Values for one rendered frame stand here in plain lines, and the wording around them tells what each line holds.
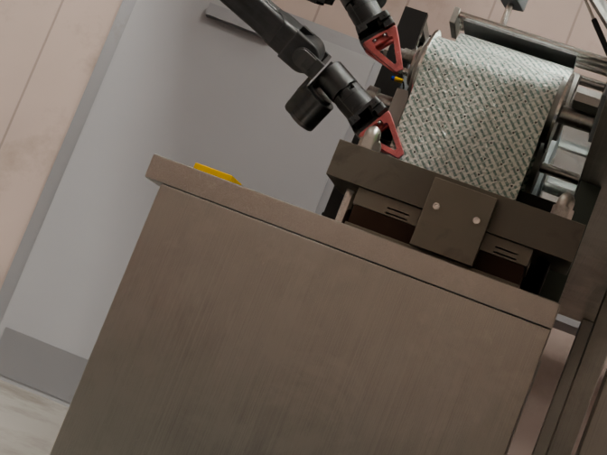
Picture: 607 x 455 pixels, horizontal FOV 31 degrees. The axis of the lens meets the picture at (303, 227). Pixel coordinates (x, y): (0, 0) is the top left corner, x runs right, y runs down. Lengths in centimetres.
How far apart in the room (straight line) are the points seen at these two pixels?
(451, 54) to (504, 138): 18
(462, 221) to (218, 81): 385
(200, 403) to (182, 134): 382
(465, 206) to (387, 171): 14
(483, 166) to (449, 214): 25
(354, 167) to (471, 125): 29
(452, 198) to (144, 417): 57
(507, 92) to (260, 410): 71
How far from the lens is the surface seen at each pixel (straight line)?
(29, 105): 564
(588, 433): 201
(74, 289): 542
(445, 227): 168
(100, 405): 172
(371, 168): 173
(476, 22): 231
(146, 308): 171
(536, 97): 195
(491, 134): 193
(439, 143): 193
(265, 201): 168
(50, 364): 543
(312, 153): 536
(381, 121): 193
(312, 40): 196
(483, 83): 196
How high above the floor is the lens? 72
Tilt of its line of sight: 5 degrees up
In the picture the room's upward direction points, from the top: 22 degrees clockwise
